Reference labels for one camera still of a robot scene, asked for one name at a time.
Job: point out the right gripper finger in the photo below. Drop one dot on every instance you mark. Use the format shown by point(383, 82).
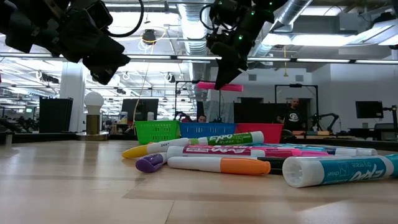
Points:
point(225, 76)

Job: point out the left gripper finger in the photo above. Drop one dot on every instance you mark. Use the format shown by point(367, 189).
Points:
point(105, 68)

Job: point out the hot pink highlighter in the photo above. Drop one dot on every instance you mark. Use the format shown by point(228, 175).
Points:
point(205, 86)

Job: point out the green Expo dry-erase marker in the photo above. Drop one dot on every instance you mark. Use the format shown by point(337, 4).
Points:
point(230, 139)

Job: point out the red Expo dry-erase marker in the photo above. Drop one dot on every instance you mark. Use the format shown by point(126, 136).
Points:
point(217, 151)

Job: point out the teal Expo dry-erase marker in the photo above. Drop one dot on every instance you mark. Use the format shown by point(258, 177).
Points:
point(342, 171)

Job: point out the blue Expo dry-erase marker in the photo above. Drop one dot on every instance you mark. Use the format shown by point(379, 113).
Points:
point(357, 152)

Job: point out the small black desk robot arm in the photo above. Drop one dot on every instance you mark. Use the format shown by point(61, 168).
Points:
point(325, 115)

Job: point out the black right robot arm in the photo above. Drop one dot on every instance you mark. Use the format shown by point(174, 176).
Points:
point(248, 18)

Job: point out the white globe lamp brass base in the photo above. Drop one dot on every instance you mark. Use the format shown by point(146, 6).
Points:
point(94, 102)

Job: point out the long ceiling light strip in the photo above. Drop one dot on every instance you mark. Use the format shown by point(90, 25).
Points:
point(270, 59)
point(376, 62)
point(323, 60)
point(192, 58)
point(149, 57)

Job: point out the person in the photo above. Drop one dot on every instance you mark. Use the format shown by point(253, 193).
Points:
point(293, 119)
point(202, 118)

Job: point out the white bottle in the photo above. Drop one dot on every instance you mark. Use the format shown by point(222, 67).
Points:
point(123, 118)

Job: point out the blue plastic basket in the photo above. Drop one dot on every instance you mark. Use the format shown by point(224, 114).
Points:
point(206, 130)

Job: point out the dark flat screen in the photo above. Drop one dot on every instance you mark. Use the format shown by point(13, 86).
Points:
point(152, 105)

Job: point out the red plastic basket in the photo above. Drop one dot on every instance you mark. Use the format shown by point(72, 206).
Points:
point(259, 132)

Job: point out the white container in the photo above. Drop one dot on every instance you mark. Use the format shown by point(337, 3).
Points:
point(150, 116)

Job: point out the black partition panel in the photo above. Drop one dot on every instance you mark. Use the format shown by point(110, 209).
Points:
point(56, 115)

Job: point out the green plastic basket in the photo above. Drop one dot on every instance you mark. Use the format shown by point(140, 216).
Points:
point(157, 132)

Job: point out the yellow cap white marker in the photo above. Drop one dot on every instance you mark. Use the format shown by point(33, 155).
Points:
point(133, 152)

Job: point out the orange cap white marker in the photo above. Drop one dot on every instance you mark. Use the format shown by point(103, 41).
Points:
point(242, 166)

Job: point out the black cap white marker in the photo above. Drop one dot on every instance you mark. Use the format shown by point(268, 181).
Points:
point(276, 165)

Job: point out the purple cap white marker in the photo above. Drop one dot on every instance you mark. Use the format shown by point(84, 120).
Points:
point(149, 163)

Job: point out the black computer monitor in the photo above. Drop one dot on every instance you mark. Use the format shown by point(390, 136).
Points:
point(369, 109)

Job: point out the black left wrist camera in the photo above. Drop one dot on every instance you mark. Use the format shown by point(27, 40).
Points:
point(99, 14)

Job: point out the silver ribbed air duct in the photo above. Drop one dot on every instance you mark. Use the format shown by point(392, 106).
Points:
point(293, 11)
point(196, 28)

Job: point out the black partition wall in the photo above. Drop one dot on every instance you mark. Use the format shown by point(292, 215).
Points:
point(258, 113)

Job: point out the black ceiling-mounted camera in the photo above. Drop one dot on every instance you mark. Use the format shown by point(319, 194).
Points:
point(149, 35)

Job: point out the black metal frame stand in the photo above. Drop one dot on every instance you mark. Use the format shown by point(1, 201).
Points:
point(176, 99)
point(295, 85)

